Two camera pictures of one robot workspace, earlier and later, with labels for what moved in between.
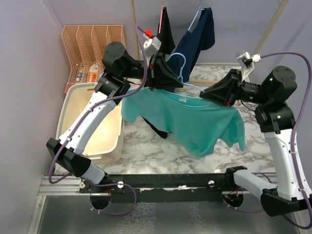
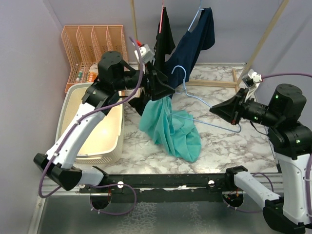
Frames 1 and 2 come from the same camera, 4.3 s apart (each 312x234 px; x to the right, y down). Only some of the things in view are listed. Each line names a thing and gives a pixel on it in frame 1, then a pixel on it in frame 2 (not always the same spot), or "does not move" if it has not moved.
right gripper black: [226, 92] → [232, 109]
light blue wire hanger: [181, 69] → [185, 92]
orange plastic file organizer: [87, 44] does not move
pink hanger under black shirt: [161, 16] does not move
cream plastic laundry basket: [105, 143] does not move
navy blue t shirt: [184, 57] does not move
